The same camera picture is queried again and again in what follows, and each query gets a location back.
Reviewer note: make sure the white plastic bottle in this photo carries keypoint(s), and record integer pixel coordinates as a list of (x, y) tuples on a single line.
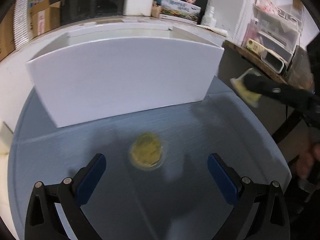
[(208, 18)]

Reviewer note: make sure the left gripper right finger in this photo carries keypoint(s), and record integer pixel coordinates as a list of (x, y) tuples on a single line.
[(226, 178)]

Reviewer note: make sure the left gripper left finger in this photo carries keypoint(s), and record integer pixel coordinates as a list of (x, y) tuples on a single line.
[(87, 178)]

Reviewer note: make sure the small jelly cup foil lid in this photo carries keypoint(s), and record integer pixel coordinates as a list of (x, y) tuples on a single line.
[(249, 97)]

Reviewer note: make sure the white foam box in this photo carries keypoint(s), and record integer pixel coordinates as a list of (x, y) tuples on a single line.
[(137, 8)]

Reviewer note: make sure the white storage box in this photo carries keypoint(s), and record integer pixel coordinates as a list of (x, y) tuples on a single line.
[(110, 70)]

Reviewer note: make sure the large brown cardboard box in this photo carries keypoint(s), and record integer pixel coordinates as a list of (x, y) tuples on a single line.
[(7, 34)]

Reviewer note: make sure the white dotted paper bag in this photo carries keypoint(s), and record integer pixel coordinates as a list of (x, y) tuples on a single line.
[(22, 21)]

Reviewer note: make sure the clear plastic drawer organizer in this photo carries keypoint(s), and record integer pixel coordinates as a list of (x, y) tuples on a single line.
[(276, 28)]

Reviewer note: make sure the printed landscape gift box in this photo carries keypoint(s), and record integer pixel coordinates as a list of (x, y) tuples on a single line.
[(180, 10)]

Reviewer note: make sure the yellow fruit jelly cup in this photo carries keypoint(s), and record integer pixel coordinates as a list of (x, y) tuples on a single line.
[(148, 151)]

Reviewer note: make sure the dark wooden side table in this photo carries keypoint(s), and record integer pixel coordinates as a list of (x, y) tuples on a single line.
[(236, 60)]

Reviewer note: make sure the small open cardboard box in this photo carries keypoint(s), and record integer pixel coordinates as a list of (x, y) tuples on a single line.
[(45, 17)]

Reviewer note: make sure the person right hand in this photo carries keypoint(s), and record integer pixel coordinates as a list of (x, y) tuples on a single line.
[(307, 159)]

